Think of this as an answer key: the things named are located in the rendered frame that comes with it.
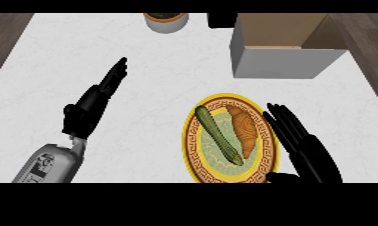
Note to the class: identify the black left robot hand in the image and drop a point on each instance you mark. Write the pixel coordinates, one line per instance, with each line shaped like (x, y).
(90, 103)

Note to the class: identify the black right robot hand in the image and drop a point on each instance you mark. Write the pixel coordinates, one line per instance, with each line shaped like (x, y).
(310, 150)

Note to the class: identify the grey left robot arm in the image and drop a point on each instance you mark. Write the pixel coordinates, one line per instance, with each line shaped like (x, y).
(49, 165)

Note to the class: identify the yellow patterned plate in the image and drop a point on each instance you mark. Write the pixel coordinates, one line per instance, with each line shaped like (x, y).
(231, 138)

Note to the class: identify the green squash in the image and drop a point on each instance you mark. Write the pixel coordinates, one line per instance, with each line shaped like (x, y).
(219, 135)

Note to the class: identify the open cardboard box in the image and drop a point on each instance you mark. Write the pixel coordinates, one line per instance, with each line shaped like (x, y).
(288, 45)

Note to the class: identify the brown croissant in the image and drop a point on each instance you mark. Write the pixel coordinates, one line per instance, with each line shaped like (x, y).
(244, 130)

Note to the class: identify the grey pot with plant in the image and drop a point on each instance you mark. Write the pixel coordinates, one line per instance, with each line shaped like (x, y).
(166, 22)

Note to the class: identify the black block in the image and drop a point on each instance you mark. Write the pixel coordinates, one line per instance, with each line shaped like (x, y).
(222, 20)

